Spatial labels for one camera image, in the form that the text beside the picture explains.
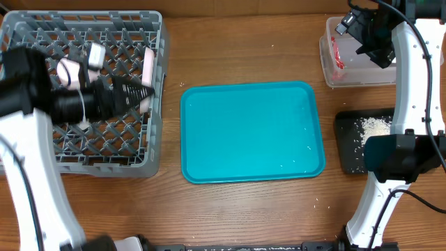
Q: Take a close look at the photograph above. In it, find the large white plate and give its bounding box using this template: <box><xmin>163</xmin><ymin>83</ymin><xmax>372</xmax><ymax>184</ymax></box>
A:
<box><xmin>139</xmin><ymin>47</ymin><xmax>155</xmax><ymax>114</ymax></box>

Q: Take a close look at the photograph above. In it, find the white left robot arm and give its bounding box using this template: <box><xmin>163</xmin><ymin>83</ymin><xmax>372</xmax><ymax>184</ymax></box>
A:
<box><xmin>1</xmin><ymin>46</ymin><xmax>154</xmax><ymax>250</ymax></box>

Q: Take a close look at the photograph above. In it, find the pile of rice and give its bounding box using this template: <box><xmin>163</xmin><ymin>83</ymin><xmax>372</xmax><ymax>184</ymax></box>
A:
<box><xmin>353</xmin><ymin>116</ymin><xmax>393</xmax><ymax>174</ymax></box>

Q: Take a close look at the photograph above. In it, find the red snack wrapper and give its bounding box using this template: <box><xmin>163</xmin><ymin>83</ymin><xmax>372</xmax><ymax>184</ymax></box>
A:
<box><xmin>331</xmin><ymin>36</ymin><xmax>345</xmax><ymax>80</ymax></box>

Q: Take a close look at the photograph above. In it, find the grey plastic dish rack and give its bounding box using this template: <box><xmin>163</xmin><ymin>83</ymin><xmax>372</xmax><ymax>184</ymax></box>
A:
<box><xmin>1</xmin><ymin>10</ymin><xmax>169</xmax><ymax>178</ymax></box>

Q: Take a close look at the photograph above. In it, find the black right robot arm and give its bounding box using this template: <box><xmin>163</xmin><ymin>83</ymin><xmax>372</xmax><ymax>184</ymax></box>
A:
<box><xmin>332</xmin><ymin>1</ymin><xmax>445</xmax><ymax>250</ymax></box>

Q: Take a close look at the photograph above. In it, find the small pink bowl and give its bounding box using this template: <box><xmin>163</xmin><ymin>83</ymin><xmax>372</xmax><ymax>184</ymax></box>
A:
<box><xmin>56</xmin><ymin>56</ymin><xmax>100</xmax><ymax>90</ymax></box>

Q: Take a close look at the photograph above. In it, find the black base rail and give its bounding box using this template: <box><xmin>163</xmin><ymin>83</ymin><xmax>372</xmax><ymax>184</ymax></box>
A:
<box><xmin>114</xmin><ymin>236</ymin><xmax>398</xmax><ymax>251</ymax></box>

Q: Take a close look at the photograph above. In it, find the clear plastic bin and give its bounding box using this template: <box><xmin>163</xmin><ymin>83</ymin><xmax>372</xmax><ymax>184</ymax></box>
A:
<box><xmin>319</xmin><ymin>17</ymin><xmax>396</xmax><ymax>88</ymax></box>

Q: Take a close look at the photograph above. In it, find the black tray bin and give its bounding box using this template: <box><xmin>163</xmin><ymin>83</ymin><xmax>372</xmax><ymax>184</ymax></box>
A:
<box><xmin>334</xmin><ymin>108</ymin><xmax>394</xmax><ymax>175</ymax></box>

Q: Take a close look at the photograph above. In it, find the teal serving tray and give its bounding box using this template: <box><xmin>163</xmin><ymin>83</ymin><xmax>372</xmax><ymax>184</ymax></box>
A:
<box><xmin>180</xmin><ymin>81</ymin><xmax>326</xmax><ymax>184</ymax></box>

